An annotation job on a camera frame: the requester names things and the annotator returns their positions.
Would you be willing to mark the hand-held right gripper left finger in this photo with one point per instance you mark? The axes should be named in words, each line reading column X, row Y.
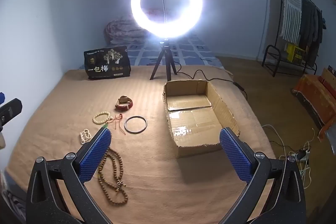
column 95, row 155

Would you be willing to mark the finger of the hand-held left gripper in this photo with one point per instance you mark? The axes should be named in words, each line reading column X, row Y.
column 1, row 97
column 10, row 109

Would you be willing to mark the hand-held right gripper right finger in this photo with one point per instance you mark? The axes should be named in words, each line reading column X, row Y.
column 236, row 155

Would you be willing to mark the dark thin bangle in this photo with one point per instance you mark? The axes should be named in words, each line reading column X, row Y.
column 125, row 125

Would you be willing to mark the cardboard box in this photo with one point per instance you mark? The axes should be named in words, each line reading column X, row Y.
column 194, row 121

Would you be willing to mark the white power strip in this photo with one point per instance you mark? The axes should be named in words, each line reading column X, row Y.
column 299, row 155

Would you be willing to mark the black snack bag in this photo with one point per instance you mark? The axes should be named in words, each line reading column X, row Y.
column 107, row 62

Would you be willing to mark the orange cloth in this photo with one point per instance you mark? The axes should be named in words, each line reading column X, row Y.
column 315, row 95

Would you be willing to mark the black clothes rack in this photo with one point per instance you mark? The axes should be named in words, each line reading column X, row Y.
column 273, row 54

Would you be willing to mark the blue checked bedsheet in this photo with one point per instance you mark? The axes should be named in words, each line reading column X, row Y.
column 189, row 52

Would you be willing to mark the yellow box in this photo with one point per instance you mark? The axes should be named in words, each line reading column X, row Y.
column 295, row 53

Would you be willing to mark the black tripod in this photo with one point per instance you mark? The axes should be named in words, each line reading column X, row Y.
column 164, row 56

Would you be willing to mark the folded patterned quilt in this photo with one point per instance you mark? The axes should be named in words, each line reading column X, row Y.
column 120, row 31

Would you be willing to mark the dark hanging clothes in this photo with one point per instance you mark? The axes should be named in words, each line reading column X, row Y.
column 311, row 27

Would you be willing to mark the striped hanging towel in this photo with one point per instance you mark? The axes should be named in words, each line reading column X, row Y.
column 291, row 16

